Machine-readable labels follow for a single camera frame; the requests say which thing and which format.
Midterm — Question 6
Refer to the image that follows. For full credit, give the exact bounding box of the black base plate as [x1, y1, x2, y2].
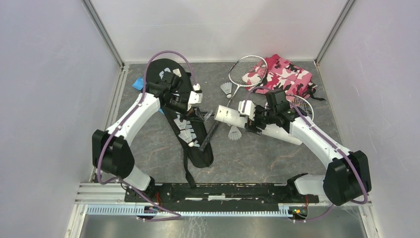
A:
[124, 182, 319, 213]

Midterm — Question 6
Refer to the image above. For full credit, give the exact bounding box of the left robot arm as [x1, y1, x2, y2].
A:
[92, 68, 213, 202]

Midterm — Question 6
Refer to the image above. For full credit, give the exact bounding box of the white shuttlecock tube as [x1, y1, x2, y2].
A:
[214, 105, 302, 145]

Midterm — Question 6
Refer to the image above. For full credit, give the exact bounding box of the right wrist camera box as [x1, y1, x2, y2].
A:
[238, 100, 256, 121]

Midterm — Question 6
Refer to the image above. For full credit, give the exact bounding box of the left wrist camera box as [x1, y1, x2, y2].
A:
[188, 91, 203, 107]

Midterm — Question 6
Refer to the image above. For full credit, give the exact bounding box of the white racket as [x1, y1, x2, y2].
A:
[286, 94, 314, 120]
[199, 55, 268, 152]

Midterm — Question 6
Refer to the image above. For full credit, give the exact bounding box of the shuttlecock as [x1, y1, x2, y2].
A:
[220, 82, 232, 99]
[228, 125, 242, 140]

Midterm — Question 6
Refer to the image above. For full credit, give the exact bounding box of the black racket bag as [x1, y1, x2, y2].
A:
[146, 59, 214, 188]

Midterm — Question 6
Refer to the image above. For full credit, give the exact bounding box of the blue cloth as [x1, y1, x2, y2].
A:
[132, 77, 146, 108]

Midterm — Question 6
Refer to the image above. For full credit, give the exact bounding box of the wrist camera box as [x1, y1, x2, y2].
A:
[188, 91, 203, 107]
[238, 100, 256, 121]

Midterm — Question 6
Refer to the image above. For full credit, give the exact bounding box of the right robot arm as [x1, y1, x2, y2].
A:
[238, 90, 371, 206]

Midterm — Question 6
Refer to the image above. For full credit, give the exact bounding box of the white slotted cable duct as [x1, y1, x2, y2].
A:
[86, 200, 292, 218]

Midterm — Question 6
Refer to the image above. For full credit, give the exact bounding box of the white racket upper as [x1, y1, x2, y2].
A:
[199, 55, 268, 152]

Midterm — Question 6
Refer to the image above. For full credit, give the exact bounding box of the pink camouflage bag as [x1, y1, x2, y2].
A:
[255, 54, 325, 101]

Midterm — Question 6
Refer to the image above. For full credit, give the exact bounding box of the white racket lower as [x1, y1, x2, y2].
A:
[286, 94, 314, 120]

